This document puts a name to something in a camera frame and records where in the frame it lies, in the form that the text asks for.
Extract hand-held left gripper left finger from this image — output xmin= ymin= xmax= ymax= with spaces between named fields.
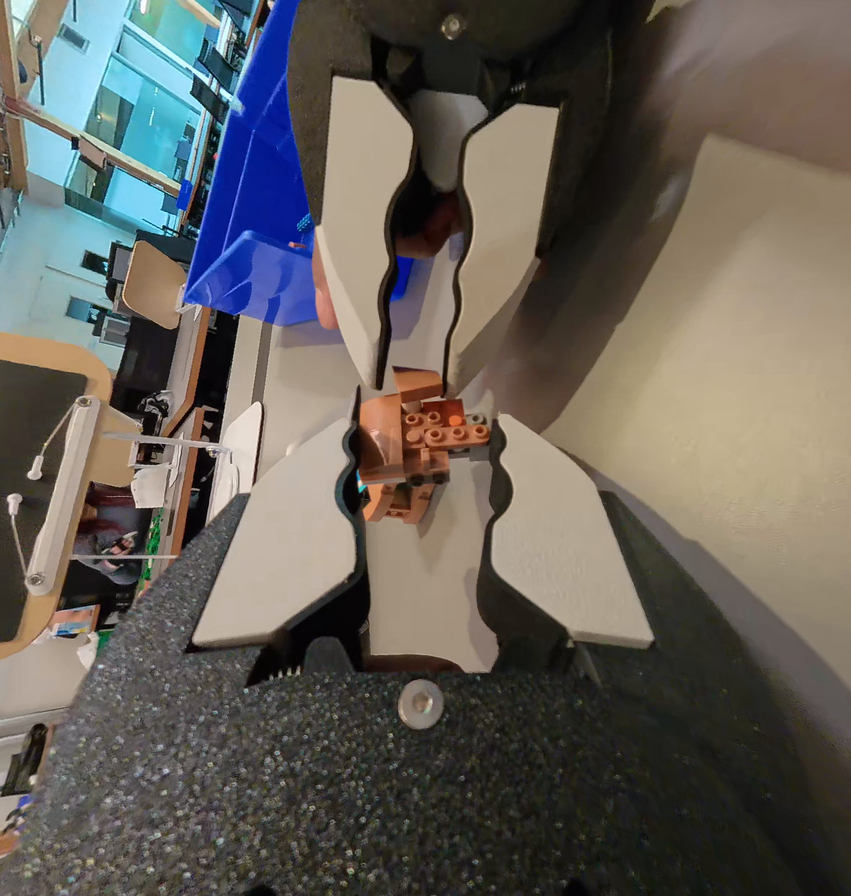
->
xmin=190 ymin=384 xmax=369 ymax=651

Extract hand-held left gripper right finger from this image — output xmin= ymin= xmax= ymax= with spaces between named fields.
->
xmin=476 ymin=412 xmax=656 ymax=646

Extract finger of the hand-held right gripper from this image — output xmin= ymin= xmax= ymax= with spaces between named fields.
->
xmin=313 ymin=74 xmax=418 ymax=392
xmin=443 ymin=104 xmax=561 ymax=387

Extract brown brick assembly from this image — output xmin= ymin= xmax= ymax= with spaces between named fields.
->
xmin=357 ymin=366 xmax=498 ymax=524

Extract person's right hand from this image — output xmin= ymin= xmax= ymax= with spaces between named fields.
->
xmin=394 ymin=190 xmax=467 ymax=260

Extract white rounded panel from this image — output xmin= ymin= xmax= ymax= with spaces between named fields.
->
xmin=218 ymin=401 xmax=265 ymax=503

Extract small blue plastic bin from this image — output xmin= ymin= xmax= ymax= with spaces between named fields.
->
xmin=185 ymin=230 xmax=342 ymax=328

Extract large blue plastic bin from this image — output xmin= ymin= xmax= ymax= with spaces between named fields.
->
xmin=194 ymin=0 xmax=342 ymax=242

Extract clear acrylic stand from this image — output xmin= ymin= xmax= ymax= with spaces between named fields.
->
xmin=103 ymin=413 xmax=233 ymax=561

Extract beige wooden chair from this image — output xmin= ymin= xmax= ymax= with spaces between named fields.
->
xmin=120 ymin=240 xmax=190 ymax=331

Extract black panel with wooden rim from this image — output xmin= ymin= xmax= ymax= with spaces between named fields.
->
xmin=0 ymin=329 xmax=113 ymax=666

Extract white bar with cords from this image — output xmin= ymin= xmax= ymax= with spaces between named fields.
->
xmin=5 ymin=395 xmax=103 ymax=597

